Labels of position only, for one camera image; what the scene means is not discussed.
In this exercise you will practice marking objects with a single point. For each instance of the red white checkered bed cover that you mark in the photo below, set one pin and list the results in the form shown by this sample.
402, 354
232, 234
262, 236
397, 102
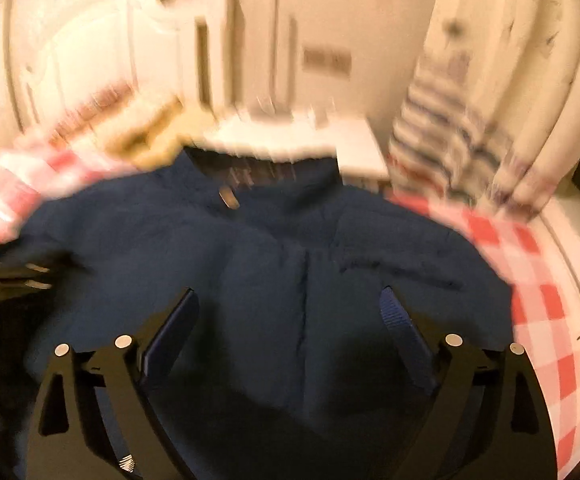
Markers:
544, 303

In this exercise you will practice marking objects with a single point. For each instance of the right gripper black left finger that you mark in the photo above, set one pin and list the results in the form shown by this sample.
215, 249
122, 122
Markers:
92, 418

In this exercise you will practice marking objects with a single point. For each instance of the wall socket panel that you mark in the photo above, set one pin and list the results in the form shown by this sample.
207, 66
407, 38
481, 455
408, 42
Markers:
333, 62

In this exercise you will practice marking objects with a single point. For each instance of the white bedside table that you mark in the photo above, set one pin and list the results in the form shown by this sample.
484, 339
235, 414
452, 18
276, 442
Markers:
350, 140

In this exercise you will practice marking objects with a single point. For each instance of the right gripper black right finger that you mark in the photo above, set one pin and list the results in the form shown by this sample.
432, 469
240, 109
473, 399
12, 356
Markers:
487, 417

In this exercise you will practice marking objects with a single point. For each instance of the navy blue quilted jacket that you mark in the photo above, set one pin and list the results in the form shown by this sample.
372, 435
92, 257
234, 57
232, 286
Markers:
290, 372

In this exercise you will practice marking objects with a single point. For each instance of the yellow blanket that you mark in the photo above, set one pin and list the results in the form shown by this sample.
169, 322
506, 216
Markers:
150, 130

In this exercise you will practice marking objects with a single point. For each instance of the nautical print curtain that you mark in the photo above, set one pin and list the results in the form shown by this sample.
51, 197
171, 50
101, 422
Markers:
491, 117

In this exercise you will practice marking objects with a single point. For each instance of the white wooden headboard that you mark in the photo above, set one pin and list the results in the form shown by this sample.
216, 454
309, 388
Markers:
186, 50

